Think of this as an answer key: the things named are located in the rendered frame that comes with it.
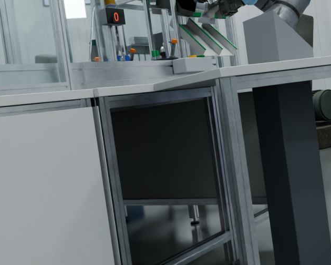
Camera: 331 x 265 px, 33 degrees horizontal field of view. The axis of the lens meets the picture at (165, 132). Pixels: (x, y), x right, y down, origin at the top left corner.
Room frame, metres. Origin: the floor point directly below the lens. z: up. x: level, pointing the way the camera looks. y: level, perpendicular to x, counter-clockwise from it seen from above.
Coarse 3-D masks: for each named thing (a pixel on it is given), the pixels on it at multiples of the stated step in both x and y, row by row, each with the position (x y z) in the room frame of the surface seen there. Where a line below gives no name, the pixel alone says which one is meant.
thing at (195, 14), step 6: (156, 0) 2.92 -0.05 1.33; (162, 0) 2.88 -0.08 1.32; (168, 0) 2.85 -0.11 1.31; (180, 0) 2.96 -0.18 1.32; (186, 0) 2.93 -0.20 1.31; (192, 0) 2.90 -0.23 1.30; (162, 6) 2.89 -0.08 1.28; (168, 6) 2.86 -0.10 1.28; (180, 6) 2.79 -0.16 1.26; (186, 6) 2.94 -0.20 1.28; (192, 6) 2.91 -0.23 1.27; (180, 12) 2.80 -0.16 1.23; (186, 12) 2.77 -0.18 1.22; (192, 12) 2.74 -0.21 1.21; (198, 12) 2.75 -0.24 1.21
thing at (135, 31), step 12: (132, 12) 3.81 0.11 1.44; (132, 24) 3.82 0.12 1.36; (144, 24) 3.76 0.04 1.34; (156, 24) 3.70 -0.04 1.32; (168, 24) 3.70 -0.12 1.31; (132, 36) 3.83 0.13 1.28; (144, 36) 3.77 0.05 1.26; (156, 36) 3.71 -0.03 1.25; (132, 48) 3.84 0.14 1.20; (144, 48) 3.78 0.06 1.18; (156, 48) 3.72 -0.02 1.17
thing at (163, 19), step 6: (120, 0) 3.85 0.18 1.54; (126, 0) 3.83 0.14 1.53; (132, 0) 3.79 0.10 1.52; (162, 12) 3.65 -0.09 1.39; (162, 18) 3.65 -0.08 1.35; (162, 24) 3.66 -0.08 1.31; (216, 24) 4.18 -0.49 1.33; (162, 30) 3.66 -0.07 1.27; (168, 36) 3.66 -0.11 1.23; (168, 42) 3.66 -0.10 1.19; (168, 48) 3.65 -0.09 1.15; (168, 54) 3.65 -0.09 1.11; (222, 60) 4.19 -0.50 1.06; (222, 66) 4.18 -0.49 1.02
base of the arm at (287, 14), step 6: (276, 6) 2.12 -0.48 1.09; (282, 6) 2.11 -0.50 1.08; (288, 6) 2.10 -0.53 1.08; (264, 12) 2.13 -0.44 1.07; (276, 12) 2.10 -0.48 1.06; (282, 12) 2.09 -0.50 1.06; (288, 12) 2.10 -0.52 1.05; (294, 12) 2.11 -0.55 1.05; (282, 18) 2.07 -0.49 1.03; (288, 18) 2.08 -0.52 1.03; (294, 18) 2.11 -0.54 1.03; (288, 24) 2.07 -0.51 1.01; (294, 24) 2.12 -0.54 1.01
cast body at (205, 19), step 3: (201, 12) 2.69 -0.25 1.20; (201, 15) 2.70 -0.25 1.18; (204, 15) 2.68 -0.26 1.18; (207, 15) 2.67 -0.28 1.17; (198, 18) 2.73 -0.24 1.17; (201, 18) 2.70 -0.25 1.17; (204, 18) 2.68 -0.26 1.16; (207, 18) 2.67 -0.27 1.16; (210, 18) 2.67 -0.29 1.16; (213, 18) 2.68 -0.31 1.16; (198, 21) 2.73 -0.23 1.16; (201, 21) 2.70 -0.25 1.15; (204, 21) 2.69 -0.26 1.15; (207, 21) 2.68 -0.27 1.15; (210, 21) 2.67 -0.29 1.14; (213, 21) 2.69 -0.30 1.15
